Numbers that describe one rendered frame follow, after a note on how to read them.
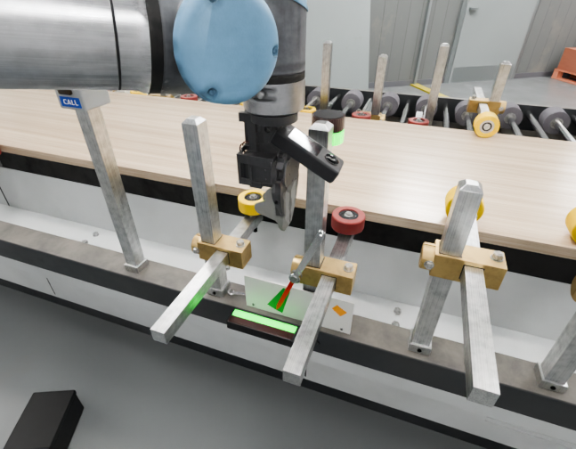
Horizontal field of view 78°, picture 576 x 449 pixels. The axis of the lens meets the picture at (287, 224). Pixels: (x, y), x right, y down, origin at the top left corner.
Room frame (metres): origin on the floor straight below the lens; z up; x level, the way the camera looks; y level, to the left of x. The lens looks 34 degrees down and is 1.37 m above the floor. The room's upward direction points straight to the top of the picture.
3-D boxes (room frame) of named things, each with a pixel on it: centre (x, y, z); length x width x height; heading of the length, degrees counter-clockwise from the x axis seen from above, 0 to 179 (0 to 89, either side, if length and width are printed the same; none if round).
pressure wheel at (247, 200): (0.80, 0.09, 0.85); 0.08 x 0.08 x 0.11
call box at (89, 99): (0.76, 0.42, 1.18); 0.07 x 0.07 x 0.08; 70
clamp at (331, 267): (0.58, -0.08, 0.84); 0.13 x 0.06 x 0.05; 70
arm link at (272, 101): (0.53, 0.02, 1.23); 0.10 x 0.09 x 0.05; 160
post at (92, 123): (0.76, 0.42, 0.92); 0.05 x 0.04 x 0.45; 70
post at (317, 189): (0.59, -0.06, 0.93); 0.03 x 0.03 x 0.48; 70
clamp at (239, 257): (0.66, 0.16, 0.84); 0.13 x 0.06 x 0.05; 70
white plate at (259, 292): (0.57, -0.02, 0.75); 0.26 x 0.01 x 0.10; 70
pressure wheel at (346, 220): (0.72, -0.15, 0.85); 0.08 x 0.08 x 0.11
